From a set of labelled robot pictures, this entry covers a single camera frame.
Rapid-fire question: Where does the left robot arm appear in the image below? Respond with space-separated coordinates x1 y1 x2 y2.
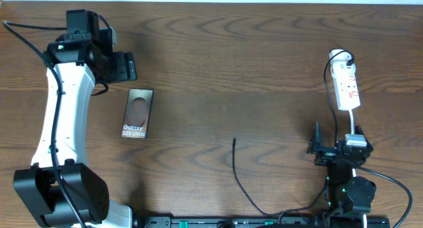
13 9 141 227

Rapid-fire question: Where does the white power strip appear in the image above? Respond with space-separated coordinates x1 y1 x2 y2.
329 49 360 111

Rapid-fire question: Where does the black charging cable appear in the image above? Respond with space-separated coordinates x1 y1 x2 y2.
231 49 356 217

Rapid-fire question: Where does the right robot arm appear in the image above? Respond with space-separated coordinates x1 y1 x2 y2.
307 123 376 227

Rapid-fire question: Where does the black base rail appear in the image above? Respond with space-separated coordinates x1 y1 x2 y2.
136 216 390 228

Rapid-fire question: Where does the Galaxy S25 Ultra smartphone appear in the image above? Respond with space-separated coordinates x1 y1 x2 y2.
121 89 154 139

